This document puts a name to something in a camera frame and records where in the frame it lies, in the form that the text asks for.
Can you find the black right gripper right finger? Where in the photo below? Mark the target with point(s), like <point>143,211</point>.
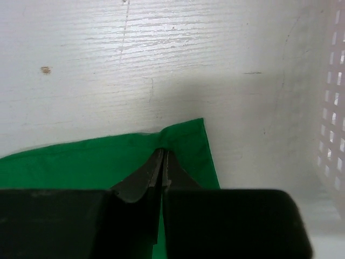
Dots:
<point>228,223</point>

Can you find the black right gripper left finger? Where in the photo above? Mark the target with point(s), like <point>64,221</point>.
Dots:
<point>119,222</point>

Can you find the green t shirt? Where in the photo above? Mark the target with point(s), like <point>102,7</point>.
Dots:
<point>101,163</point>

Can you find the white plastic basket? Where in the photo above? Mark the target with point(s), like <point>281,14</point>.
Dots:
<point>330,155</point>

